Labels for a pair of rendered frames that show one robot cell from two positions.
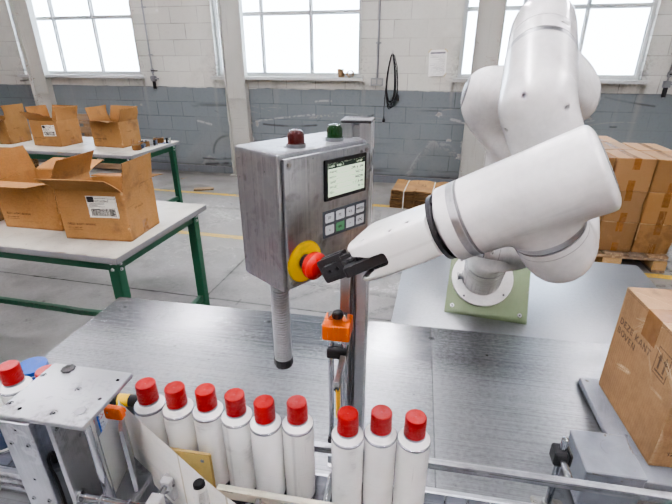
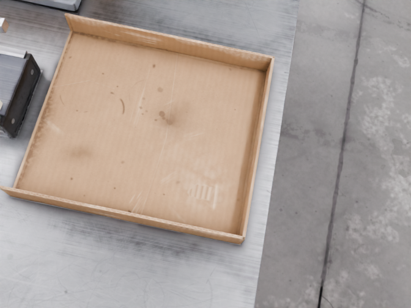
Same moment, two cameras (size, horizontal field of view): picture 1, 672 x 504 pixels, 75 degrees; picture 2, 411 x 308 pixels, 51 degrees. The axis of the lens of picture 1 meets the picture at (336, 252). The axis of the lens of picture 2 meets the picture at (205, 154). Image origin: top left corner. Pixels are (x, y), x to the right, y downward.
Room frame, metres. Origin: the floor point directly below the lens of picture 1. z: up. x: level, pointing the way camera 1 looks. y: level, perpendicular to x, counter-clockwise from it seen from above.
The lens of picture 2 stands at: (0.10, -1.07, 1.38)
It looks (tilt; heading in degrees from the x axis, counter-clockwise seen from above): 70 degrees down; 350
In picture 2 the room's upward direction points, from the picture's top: 11 degrees clockwise
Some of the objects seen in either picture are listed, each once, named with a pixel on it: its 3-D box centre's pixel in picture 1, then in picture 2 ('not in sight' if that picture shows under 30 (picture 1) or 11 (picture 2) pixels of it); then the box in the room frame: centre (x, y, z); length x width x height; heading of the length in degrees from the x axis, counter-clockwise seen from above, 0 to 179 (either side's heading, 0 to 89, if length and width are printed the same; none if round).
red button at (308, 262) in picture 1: (312, 264); not in sight; (0.54, 0.03, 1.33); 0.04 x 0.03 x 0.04; 135
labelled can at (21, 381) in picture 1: (24, 409); not in sight; (0.63, 0.58, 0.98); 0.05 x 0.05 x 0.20
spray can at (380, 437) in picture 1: (379, 459); not in sight; (0.52, -0.07, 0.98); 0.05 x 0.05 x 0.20
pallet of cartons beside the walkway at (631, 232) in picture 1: (598, 195); not in sight; (3.81, -2.36, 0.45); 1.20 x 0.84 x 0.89; 168
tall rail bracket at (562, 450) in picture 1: (560, 483); not in sight; (0.53, -0.38, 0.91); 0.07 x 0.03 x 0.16; 170
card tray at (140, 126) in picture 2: not in sight; (148, 123); (0.34, -1.03, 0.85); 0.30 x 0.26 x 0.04; 80
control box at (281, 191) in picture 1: (307, 207); not in sight; (0.62, 0.04, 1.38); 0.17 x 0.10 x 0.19; 135
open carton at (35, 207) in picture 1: (46, 186); not in sight; (2.23, 1.51, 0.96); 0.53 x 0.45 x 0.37; 168
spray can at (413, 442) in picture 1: (411, 464); not in sight; (0.51, -0.12, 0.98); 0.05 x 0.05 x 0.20
